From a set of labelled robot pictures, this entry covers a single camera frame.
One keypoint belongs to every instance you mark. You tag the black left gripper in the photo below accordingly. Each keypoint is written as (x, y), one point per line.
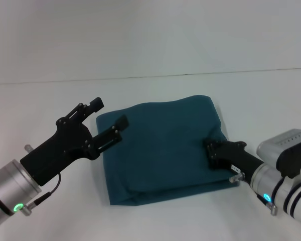
(60, 148)

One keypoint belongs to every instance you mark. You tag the teal blue printed t-shirt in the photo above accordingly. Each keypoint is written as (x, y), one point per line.
(165, 150)

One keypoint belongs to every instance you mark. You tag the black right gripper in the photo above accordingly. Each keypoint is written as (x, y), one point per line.
(238, 158)

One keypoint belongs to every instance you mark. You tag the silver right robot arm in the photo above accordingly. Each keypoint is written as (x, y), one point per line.
(286, 175)

